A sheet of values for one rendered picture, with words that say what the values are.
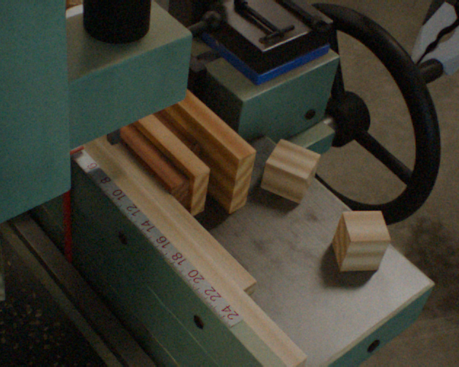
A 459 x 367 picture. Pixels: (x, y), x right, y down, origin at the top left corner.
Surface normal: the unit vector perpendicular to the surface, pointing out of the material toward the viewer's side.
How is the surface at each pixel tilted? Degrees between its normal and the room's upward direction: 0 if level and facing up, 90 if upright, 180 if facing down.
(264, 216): 0
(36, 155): 90
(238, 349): 90
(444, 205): 0
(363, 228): 0
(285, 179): 90
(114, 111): 90
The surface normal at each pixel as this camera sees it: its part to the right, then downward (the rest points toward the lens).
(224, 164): -0.76, 0.40
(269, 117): 0.65, 0.61
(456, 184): 0.13, -0.69
